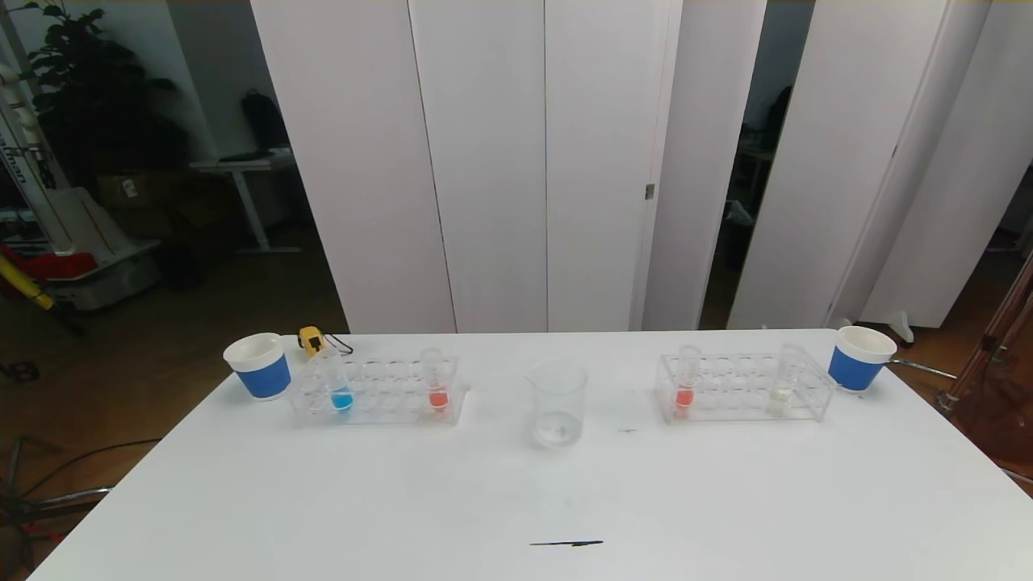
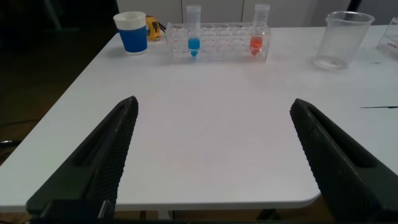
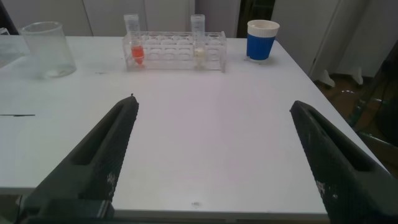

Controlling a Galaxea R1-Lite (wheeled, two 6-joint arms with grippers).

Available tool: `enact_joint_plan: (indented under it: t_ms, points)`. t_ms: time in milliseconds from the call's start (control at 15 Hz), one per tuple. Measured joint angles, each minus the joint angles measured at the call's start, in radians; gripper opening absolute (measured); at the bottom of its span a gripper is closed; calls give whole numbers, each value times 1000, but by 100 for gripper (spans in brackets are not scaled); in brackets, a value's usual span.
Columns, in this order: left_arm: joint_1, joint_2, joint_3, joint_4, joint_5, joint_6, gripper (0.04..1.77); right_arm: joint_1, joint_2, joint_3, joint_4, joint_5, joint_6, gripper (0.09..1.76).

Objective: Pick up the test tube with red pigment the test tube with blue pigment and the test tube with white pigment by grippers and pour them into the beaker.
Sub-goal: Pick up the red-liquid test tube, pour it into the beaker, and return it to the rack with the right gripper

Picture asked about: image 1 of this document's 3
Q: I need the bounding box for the red flat object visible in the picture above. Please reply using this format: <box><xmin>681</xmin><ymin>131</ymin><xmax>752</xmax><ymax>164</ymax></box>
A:
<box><xmin>0</xmin><ymin>246</ymin><xmax>98</xmax><ymax>282</ymax></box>

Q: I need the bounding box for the black backpack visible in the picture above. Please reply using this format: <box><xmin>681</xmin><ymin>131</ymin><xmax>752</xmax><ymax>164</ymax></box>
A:
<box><xmin>240</xmin><ymin>89</ymin><xmax>290</xmax><ymax>151</ymax></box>

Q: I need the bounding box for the brown metal tripod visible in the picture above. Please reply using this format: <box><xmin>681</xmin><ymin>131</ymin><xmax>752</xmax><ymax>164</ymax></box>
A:
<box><xmin>936</xmin><ymin>254</ymin><xmax>1033</xmax><ymax>485</ymax></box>

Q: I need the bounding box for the chrome metal leg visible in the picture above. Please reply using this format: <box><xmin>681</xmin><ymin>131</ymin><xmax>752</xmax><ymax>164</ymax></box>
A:
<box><xmin>888</xmin><ymin>359</ymin><xmax>957</xmax><ymax>380</ymax></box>

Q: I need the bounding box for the grey metal chair base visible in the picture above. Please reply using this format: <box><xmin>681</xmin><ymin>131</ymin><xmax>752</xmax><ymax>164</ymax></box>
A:
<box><xmin>0</xmin><ymin>436</ymin><xmax>114</xmax><ymax>550</ymax></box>

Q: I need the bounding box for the dark green potted plant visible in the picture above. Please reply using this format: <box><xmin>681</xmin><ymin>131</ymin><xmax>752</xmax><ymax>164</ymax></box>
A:
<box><xmin>16</xmin><ymin>0</ymin><xmax>190</xmax><ymax>190</ymax></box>

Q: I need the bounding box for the white banner stand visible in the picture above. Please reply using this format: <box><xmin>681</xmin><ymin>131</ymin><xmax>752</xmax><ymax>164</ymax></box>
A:
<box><xmin>0</xmin><ymin>61</ymin><xmax>82</xmax><ymax>255</ymax></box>

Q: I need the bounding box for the clear plastic beaker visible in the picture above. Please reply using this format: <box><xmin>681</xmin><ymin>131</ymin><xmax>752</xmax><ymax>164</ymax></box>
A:
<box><xmin>525</xmin><ymin>358</ymin><xmax>589</xmax><ymax>449</ymax></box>

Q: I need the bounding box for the test tube with whitish liquid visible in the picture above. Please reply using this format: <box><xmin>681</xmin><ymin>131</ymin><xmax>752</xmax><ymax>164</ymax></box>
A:
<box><xmin>768</xmin><ymin>344</ymin><xmax>808</xmax><ymax>416</ymax></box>

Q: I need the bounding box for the white folding screen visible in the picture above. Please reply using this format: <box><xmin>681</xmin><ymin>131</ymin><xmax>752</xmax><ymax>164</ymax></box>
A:
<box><xmin>726</xmin><ymin>0</ymin><xmax>1033</xmax><ymax>330</ymax></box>
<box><xmin>250</xmin><ymin>0</ymin><xmax>767</xmax><ymax>334</ymax></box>

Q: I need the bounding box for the blue white paper cup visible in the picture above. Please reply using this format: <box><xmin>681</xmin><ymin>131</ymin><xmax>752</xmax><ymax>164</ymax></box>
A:
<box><xmin>224</xmin><ymin>332</ymin><xmax>292</xmax><ymax>401</ymax></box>
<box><xmin>828</xmin><ymin>325</ymin><xmax>898</xmax><ymax>393</ymax></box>

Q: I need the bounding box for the test tube with blue liquid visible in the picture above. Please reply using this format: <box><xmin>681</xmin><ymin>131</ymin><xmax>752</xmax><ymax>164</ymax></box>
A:
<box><xmin>316</xmin><ymin>345</ymin><xmax>356</xmax><ymax>415</ymax></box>

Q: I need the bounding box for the brown cardboard box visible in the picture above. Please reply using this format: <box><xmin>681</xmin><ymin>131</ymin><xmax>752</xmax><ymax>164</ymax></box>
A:
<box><xmin>97</xmin><ymin>171</ymin><xmax>174</xmax><ymax>239</ymax></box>

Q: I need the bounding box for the white standing desk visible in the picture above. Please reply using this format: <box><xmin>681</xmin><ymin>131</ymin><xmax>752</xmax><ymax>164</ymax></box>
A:
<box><xmin>190</xmin><ymin>153</ymin><xmax>301</xmax><ymax>255</ymax></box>

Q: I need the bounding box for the grey platform base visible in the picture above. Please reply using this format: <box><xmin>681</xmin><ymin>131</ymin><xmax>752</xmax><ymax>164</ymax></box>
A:
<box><xmin>44</xmin><ymin>242</ymin><xmax>162</xmax><ymax>311</ymax></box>

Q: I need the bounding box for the black floor cable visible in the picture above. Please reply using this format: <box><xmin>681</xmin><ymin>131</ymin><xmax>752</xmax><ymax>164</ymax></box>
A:
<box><xmin>16</xmin><ymin>438</ymin><xmax>162</xmax><ymax>501</ymax></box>

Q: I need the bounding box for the clear acrylic test tube rack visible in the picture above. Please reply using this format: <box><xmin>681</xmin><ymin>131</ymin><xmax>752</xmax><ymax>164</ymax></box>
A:
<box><xmin>288</xmin><ymin>356</ymin><xmax>470</xmax><ymax>427</ymax></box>
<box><xmin>655</xmin><ymin>352</ymin><xmax>839</xmax><ymax>424</ymax></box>

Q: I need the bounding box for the yellow black tool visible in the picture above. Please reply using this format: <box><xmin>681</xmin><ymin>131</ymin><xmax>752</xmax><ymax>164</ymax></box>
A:
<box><xmin>0</xmin><ymin>257</ymin><xmax>56</xmax><ymax>311</ymax></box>

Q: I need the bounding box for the test tube with red liquid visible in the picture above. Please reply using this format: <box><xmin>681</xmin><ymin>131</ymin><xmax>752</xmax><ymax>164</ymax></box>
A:
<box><xmin>420</xmin><ymin>348</ymin><xmax>450</xmax><ymax>414</ymax></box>

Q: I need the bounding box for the clear conical plastic test tube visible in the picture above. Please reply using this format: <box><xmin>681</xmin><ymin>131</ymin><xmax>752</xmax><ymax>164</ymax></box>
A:
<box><xmin>675</xmin><ymin>345</ymin><xmax>702</xmax><ymax>418</ymax></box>

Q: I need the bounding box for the yellow tape measure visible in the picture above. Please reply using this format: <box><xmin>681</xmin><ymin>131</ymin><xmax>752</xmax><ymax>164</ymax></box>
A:
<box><xmin>297</xmin><ymin>326</ymin><xmax>354</xmax><ymax>358</ymax></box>

